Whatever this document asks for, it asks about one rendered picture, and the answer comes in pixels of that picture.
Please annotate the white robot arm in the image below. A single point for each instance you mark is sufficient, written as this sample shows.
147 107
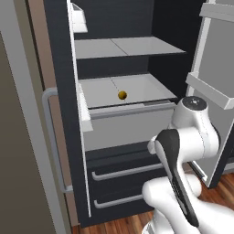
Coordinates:
195 134

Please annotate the white fridge drawer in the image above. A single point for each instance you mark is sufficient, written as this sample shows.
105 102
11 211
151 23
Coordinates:
122 128

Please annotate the yellow lemon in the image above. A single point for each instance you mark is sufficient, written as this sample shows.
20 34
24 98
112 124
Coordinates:
122 95

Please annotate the grey fridge shelf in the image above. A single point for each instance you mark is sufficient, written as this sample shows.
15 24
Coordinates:
134 45

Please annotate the brown left fridge door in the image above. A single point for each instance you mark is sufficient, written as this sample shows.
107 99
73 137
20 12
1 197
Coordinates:
61 61

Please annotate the black fridge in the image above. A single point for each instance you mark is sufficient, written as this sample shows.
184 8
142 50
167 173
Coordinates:
170 27

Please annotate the grey right fridge door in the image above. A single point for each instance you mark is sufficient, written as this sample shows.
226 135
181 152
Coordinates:
216 55

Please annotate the white door bin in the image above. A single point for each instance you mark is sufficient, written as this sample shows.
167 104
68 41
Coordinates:
78 18
210 91
218 12
85 115

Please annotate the black freezer drawer front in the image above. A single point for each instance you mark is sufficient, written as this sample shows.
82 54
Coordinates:
122 213
122 158

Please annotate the tall grey-brown cabinet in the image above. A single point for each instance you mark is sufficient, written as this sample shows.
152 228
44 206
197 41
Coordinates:
18 137

